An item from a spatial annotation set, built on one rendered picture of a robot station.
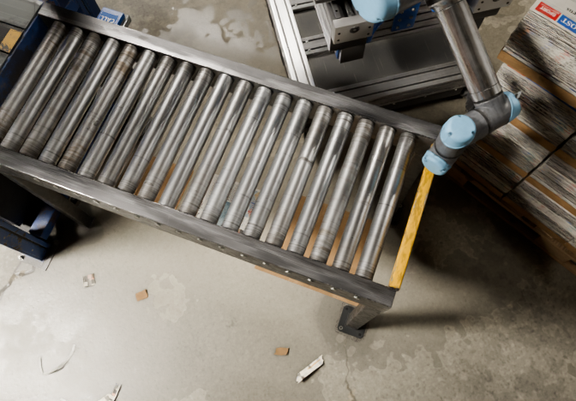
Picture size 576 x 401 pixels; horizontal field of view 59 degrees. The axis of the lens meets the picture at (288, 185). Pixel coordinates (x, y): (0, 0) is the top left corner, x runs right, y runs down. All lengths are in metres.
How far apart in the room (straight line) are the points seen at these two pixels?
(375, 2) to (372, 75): 1.08
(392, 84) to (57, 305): 1.69
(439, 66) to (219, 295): 1.36
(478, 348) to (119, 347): 1.44
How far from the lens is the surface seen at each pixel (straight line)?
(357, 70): 2.32
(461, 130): 1.31
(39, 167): 1.64
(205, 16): 2.78
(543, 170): 1.97
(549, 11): 1.53
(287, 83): 1.58
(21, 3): 1.98
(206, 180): 1.48
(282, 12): 2.46
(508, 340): 2.32
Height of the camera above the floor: 2.16
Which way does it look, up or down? 70 degrees down
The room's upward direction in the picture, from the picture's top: 4 degrees counter-clockwise
